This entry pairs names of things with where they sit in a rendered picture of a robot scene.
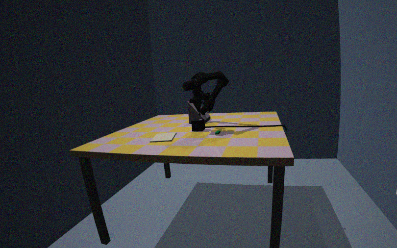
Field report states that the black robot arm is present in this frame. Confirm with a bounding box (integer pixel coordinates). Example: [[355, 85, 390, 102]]
[[182, 71, 229, 115]]

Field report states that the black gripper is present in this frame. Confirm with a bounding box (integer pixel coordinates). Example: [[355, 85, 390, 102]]
[[189, 89, 206, 112]]

